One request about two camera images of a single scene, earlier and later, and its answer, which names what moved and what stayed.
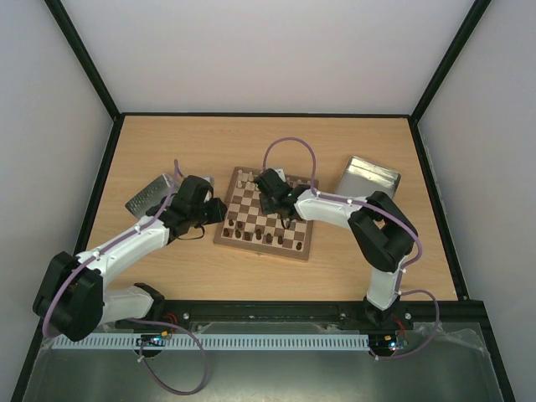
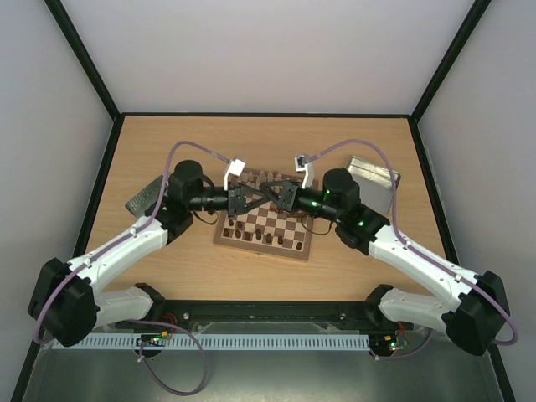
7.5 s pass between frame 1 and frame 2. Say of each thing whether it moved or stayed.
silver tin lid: stayed
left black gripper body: moved
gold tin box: stayed
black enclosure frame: stayed
